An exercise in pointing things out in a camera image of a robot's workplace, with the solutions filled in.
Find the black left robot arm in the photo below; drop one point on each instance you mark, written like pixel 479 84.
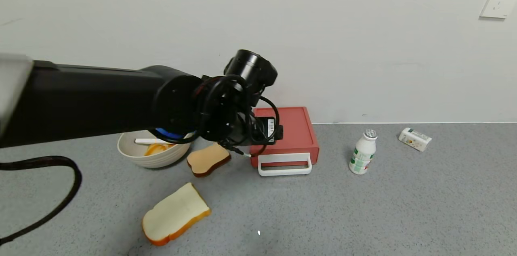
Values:
pixel 89 102

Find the white green drink bottle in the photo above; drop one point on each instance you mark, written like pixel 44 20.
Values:
pixel 362 155

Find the white stick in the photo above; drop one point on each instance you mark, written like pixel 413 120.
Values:
pixel 149 141

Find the small white drink carton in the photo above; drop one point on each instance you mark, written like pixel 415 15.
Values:
pixel 415 139

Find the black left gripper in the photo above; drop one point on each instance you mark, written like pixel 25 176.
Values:
pixel 268 128

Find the blue cloth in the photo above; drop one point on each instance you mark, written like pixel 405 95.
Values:
pixel 169 134

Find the large white bread slice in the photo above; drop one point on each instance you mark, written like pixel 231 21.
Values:
pixel 175 213

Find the small brown toast slice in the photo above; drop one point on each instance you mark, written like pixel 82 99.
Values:
pixel 208 160

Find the orange food piece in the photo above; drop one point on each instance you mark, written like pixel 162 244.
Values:
pixel 155 149

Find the beige ribbed bowl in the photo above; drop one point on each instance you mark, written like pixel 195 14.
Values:
pixel 137 158

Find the red drawer cabinet case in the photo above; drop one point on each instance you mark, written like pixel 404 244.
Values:
pixel 297 131

